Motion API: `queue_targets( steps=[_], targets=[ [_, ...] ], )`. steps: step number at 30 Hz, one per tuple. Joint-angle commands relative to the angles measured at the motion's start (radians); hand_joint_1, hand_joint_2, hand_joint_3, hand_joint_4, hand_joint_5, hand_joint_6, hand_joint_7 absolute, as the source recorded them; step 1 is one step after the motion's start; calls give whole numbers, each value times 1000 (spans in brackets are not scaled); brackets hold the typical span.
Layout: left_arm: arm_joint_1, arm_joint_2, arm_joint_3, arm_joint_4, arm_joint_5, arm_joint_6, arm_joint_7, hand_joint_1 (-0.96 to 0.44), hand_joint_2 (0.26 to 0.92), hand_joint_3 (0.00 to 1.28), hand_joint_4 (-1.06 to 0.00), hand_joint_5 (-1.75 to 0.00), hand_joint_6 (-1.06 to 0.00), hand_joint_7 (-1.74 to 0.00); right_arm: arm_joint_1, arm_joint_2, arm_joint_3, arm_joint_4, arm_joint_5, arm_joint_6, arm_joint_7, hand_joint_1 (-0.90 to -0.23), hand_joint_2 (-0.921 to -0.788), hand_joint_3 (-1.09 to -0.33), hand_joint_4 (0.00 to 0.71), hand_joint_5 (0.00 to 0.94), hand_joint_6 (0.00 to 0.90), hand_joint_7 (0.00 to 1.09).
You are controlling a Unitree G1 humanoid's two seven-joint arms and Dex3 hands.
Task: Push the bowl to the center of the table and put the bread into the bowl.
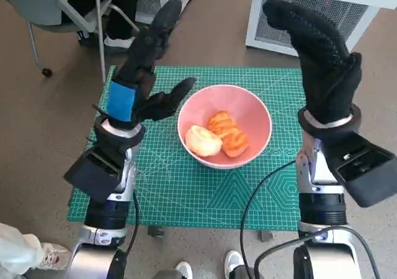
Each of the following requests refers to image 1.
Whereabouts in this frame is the long striped toy bread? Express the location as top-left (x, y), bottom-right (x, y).
top-left (207, 110), bottom-right (249, 158)

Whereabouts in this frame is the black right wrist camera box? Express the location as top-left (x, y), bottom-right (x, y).
top-left (322, 131), bottom-right (397, 208)

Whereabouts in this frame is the round toy bread bun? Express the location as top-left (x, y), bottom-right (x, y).
top-left (185, 125), bottom-right (223, 157)

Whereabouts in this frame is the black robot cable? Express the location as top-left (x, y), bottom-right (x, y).
top-left (240, 160), bottom-right (298, 279)
top-left (119, 191), bottom-right (140, 279)
top-left (254, 226), bottom-right (381, 279)

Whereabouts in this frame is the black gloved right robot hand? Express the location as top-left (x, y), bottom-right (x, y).
top-left (262, 0), bottom-right (363, 126)

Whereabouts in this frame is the large white grilled machine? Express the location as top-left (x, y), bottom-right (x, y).
top-left (244, 0), bottom-right (397, 57)

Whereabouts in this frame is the seated person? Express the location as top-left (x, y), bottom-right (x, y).
top-left (60, 0), bottom-right (144, 49)

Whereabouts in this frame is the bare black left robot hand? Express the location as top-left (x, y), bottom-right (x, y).
top-left (105, 0), bottom-right (197, 131)

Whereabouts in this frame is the green cutting mat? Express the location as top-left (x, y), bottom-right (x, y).
top-left (66, 64), bottom-right (307, 232)

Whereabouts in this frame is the grey office chair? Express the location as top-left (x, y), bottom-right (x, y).
top-left (0, 0), bottom-right (140, 84)

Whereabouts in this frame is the metal table foot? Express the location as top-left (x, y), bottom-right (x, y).
top-left (259, 229), bottom-right (274, 244)
top-left (147, 225), bottom-right (165, 239)

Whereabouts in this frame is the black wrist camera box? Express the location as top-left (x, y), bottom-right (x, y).
top-left (322, 131), bottom-right (397, 208)
top-left (63, 147), bottom-right (123, 204)

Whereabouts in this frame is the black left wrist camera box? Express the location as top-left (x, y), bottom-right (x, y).
top-left (63, 147), bottom-right (123, 204)

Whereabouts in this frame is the pink bowl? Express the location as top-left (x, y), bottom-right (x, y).
top-left (177, 84), bottom-right (273, 171)

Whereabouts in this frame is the person with plain white shoes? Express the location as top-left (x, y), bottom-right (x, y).
top-left (154, 250), bottom-right (249, 279)

